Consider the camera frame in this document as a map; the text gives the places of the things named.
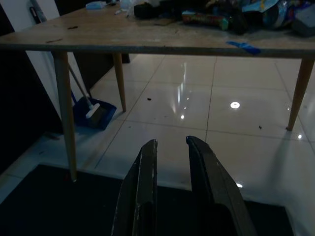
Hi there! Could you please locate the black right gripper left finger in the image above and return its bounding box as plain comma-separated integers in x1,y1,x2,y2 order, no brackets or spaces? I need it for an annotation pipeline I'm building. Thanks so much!
111,139,158,236

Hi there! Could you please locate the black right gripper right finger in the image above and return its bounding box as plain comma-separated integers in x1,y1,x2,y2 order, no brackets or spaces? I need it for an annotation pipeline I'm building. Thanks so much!
186,136,258,236

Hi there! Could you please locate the black floor mat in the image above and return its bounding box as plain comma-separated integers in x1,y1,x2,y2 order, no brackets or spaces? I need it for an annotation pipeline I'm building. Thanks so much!
0,164,295,236

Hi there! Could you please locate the blue dustpan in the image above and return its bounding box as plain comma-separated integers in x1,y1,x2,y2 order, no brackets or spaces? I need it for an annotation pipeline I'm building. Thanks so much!
71,92,118,131

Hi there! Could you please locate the blue tape strip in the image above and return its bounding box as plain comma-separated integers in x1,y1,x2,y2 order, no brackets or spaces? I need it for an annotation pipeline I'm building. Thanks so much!
225,40,262,55

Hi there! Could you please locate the printed snack tube can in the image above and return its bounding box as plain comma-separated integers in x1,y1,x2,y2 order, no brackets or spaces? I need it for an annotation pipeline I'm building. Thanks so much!
181,11,231,31

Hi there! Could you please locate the black rubber tread piece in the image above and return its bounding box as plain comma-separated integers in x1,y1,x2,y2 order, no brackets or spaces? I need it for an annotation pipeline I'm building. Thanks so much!
133,2,163,20

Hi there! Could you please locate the blue plastic wrapper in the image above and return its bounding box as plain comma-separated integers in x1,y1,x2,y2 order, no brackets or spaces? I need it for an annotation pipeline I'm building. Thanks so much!
262,1,300,30

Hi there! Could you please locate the grey small box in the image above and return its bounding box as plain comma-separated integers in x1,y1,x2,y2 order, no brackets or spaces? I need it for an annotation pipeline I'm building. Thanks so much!
291,9,315,37

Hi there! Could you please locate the white handled broom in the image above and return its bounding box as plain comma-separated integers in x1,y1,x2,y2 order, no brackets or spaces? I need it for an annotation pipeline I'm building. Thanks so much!
66,64,109,128

